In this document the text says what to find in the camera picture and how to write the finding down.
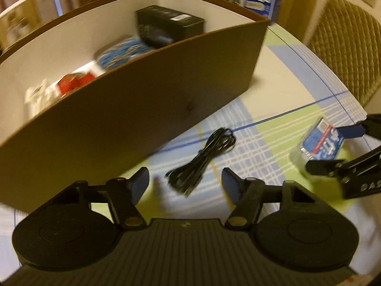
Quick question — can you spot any large brown cardboard box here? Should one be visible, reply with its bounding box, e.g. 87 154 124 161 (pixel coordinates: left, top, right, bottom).
1 0 269 213

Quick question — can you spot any black product box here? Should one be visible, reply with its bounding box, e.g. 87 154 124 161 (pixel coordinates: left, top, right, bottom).
136 5 205 48

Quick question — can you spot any white plastic holder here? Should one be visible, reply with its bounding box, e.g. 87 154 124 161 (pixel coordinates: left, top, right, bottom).
24 79 61 121

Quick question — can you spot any red snack packet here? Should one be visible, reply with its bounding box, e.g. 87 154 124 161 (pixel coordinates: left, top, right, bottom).
56 72 95 96

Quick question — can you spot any clear blue-label packet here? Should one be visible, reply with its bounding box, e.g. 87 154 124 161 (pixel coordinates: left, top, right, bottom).
289 117 344 171

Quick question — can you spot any striped knitted sock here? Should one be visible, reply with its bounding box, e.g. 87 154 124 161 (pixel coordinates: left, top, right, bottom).
94 36 154 71

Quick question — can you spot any white photo product box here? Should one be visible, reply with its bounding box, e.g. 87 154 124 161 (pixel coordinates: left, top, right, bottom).
1 0 58 50

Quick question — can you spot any black cable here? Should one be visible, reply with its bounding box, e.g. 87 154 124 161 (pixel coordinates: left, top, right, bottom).
165 127 237 197

